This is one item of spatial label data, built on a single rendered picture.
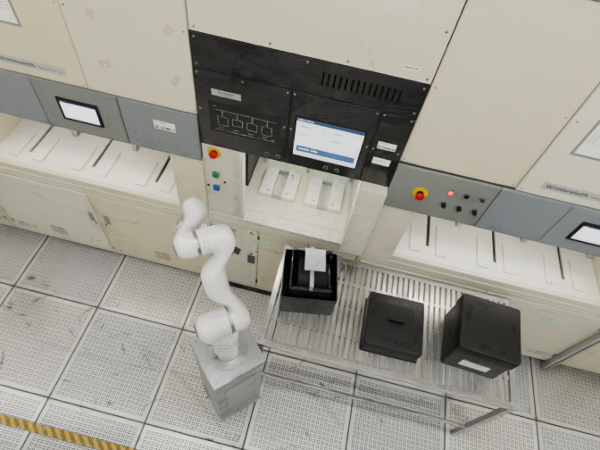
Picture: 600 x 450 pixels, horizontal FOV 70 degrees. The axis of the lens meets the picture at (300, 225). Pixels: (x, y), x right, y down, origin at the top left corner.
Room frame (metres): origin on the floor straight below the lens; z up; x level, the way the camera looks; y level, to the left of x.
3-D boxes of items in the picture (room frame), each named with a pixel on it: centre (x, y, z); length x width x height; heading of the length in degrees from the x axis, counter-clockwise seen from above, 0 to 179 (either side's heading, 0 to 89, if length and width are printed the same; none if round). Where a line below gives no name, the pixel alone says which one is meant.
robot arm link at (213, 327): (0.65, 0.26, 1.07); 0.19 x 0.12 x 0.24; 122
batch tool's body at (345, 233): (1.77, 0.05, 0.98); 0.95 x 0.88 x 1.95; 176
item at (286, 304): (1.07, -0.10, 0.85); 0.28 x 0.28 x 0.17; 6
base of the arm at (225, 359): (0.67, 0.24, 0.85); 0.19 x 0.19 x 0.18
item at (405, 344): (0.93, -0.56, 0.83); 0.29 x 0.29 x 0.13; 87
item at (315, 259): (1.07, -0.10, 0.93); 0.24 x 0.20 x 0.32; 6
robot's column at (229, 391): (0.67, 0.24, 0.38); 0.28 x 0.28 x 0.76; 41
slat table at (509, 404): (0.99, -0.57, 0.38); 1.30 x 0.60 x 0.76; 86
